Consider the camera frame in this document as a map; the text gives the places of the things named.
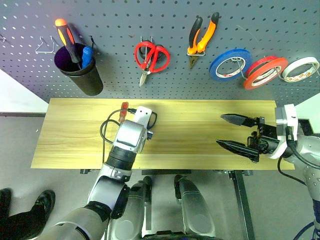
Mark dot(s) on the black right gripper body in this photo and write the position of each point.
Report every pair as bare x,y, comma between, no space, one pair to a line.
268,145

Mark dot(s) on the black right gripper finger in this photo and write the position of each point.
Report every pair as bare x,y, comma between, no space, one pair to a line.
240,149
240,120

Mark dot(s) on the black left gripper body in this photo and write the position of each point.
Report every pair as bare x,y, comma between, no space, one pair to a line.
156,119

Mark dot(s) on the red tape roll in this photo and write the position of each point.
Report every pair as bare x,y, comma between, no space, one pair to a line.
260,61
250,83

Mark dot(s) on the orange black needle-nose pliers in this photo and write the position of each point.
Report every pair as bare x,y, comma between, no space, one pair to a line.
206,40

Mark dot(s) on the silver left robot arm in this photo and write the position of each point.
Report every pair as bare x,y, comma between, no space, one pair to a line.
127,136

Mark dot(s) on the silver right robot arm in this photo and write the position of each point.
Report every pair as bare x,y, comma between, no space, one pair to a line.
310,147

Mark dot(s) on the black metal table leg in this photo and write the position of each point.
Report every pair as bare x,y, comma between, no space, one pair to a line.
242,200

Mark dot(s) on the black table crossbar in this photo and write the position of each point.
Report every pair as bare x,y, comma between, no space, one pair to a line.
165,172

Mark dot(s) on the blue tape roll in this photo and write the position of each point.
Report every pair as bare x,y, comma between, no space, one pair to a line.
213,67

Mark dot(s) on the grey metal pegboard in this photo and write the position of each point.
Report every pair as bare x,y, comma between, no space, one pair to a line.
112,75

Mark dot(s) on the grey rounded leg shell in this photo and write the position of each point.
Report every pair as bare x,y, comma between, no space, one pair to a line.
195,205
132,200

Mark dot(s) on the silver pliers holder loop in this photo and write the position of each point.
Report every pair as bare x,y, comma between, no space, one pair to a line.
204,53

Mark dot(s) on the black plastic cup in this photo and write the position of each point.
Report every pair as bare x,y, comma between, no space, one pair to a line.
87,80

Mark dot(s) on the white tape roll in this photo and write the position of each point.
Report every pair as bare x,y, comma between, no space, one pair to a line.
300,61

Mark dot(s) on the black cup holder hook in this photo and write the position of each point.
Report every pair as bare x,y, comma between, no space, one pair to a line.
92,40

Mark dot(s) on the orange black screwdriver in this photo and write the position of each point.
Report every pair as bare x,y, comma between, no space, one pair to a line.
65,37

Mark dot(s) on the black leather shoe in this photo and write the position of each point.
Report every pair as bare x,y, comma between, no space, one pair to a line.
5,200
45,200

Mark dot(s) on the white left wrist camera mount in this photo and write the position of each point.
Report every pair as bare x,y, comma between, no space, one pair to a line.
142,115

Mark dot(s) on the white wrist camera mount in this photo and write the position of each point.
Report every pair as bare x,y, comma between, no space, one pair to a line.
142,115
291,112

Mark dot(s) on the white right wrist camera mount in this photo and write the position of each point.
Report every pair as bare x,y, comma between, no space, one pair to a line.
291,112

